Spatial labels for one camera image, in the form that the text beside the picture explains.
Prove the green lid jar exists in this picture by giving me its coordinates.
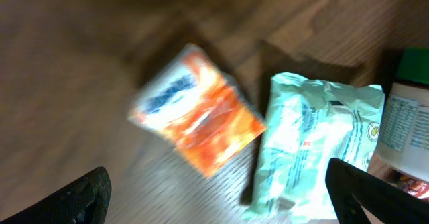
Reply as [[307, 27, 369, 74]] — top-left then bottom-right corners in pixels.
[[376, 48, 428, 182]]

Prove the orange snack packet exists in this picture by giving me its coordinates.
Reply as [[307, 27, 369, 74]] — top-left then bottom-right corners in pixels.
[[128, 44, 266, 178]]

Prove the light blue wipes pack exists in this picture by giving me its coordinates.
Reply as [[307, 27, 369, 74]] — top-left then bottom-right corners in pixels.
[[243, 72, 385, 223]]

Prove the red toffee candy bar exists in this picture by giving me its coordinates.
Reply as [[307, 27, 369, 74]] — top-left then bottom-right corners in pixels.
[[397, 175, 428, 202]]

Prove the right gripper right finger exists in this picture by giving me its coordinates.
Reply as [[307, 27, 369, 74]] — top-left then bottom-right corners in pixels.
[[325, 158, 428, 224]]

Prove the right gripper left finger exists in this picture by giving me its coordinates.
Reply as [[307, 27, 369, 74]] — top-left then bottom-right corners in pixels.
[[2, 166, 112, 224]]

